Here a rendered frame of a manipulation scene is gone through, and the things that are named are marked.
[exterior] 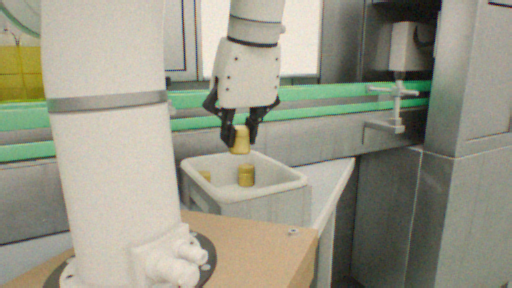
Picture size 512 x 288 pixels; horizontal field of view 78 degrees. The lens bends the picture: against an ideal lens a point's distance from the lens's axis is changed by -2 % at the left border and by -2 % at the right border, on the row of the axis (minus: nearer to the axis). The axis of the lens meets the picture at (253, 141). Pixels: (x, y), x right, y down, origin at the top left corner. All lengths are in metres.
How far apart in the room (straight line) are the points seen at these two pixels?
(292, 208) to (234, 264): 0.25
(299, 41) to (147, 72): 0.84
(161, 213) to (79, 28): 0.15
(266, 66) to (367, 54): 0.87
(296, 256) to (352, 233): 1.18
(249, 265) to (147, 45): 0.21
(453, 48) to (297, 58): 0.45
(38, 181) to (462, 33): 1.08
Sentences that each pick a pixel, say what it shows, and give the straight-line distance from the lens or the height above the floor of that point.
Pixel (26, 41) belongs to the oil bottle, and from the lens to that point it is 0.72.
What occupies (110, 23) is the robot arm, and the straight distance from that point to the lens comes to 0.26.
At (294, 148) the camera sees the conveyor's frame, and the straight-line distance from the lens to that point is 0.87.
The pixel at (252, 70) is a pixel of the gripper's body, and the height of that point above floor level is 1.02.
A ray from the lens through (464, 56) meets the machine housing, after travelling 1.11.
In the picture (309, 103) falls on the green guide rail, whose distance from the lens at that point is 0.90.
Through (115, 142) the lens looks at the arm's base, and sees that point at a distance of 0.26.
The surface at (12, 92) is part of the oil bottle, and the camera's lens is 0.72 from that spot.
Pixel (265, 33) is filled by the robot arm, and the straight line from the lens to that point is 0.45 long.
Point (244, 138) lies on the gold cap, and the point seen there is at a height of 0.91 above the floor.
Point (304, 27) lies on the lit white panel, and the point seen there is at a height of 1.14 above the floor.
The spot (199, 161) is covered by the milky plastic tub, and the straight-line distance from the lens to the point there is 0.68.
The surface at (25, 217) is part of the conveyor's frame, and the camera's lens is 0.64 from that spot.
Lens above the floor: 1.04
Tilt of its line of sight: 14 degrees down
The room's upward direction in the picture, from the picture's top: straight up
